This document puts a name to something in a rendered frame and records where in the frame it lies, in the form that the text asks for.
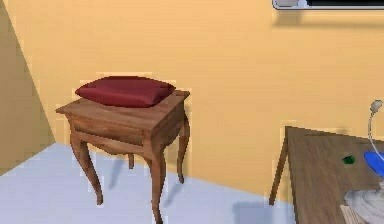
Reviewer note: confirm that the small green object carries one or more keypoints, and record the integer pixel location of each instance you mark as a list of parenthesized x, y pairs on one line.
[(348, 160)]

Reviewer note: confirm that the brown wooden desk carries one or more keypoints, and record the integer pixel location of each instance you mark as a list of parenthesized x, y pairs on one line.
[(320, 173)]

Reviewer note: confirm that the dark red cushion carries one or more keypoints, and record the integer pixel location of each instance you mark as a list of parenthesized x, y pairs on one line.
[(125, 91)]

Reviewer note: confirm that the blue flat object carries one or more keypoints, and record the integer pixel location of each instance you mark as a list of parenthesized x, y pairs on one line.
[(375, 161)]

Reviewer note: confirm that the grey desk lamp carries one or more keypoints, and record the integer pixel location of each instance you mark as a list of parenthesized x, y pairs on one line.
[(376, 106)]

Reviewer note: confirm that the tan wooden box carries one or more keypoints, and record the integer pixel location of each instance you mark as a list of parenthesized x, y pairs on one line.
[(351, 215)]

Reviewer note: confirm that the white ribbed vase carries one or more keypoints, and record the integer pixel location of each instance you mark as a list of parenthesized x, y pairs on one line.
[(366, 203)]

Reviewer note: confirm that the brown wooden side table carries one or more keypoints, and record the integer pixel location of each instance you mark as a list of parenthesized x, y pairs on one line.
[(133, 118)]

